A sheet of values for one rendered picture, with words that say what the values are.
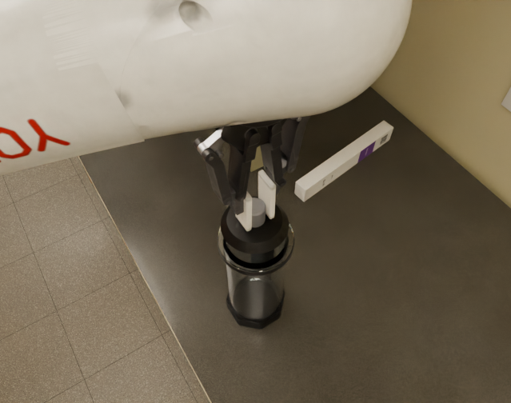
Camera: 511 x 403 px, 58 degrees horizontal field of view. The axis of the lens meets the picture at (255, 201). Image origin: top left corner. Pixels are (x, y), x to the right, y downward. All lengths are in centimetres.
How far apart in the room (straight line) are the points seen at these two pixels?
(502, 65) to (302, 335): 61
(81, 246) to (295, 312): 141
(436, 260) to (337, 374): 30
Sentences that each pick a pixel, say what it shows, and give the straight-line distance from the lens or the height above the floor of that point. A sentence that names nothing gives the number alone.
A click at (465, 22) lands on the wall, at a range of 103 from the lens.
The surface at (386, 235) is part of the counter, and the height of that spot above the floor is 94.
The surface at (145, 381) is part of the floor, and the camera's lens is 182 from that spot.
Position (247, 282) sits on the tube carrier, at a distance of 67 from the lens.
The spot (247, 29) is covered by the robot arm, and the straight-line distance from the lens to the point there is 19.
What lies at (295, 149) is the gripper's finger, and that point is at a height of 133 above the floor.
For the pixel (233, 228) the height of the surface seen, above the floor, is 121.
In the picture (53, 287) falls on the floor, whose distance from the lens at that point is 206.
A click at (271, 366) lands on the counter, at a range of 81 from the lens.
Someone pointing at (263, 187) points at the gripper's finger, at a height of 127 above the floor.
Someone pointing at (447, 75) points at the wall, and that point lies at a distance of 109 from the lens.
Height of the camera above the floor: 172
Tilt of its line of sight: 55 degrees down
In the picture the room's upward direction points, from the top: straight up
